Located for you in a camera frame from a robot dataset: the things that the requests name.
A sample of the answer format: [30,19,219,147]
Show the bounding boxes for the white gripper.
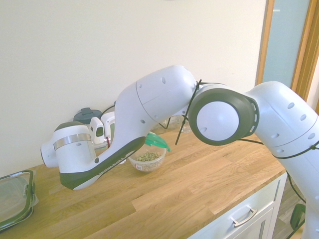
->
[101,112,116,145]

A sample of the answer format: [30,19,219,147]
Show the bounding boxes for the green round container lid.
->
[145,132,173,153]

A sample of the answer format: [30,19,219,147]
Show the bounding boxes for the clear round food container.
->
[128,143,167,174]

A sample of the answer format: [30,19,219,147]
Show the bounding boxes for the rectangular container dark green rim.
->
[0,169,38,231]

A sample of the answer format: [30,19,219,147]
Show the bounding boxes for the clear glass jar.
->
[151,118,173,135]
[171,114,192,134]

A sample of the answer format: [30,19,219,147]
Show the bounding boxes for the cereal rings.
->
[135,150,163,163]

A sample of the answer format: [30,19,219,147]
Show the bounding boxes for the frosted glass door panel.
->
[263,0,313,87]

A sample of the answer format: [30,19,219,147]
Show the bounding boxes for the green round object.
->
[290,202,307,231]

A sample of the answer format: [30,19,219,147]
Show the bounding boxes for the white drawer with metal handle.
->
[188,171,289,239]

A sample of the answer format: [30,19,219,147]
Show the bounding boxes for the metal drawer handle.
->
[230,206,259,229]

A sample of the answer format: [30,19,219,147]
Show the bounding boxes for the wooden door frame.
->
[255,0,319,101]

